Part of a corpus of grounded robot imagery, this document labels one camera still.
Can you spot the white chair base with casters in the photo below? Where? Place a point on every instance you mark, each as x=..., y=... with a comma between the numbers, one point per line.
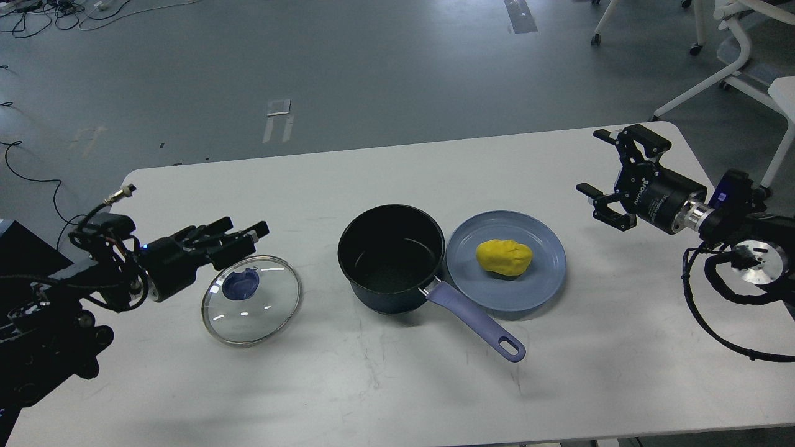
x=695, y=8

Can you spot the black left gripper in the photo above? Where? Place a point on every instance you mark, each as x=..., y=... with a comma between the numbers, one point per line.
x=171, y=266

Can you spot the glass pot lid purple knob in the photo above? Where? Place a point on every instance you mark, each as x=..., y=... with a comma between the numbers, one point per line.
x=251, y=301

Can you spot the blue round plate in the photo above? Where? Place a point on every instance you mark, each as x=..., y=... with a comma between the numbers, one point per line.
x=520, y=294

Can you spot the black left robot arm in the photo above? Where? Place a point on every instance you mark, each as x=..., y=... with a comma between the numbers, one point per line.
x=47, y=335

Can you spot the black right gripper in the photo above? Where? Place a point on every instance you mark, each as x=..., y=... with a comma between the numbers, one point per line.
x=644, y=187

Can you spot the yellow potato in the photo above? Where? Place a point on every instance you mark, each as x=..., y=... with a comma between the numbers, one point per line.
x=504, y=257

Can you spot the black box at left edge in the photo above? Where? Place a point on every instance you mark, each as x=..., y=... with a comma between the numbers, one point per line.
x=23, y=252

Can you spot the dark blue saucepan purple handle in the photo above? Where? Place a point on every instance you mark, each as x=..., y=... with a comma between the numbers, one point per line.
x=392, y=257

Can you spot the white office chair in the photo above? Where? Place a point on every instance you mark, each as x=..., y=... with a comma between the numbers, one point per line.
x=758, y=59

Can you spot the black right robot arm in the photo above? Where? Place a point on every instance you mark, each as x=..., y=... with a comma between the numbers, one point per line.
x=748, y=251

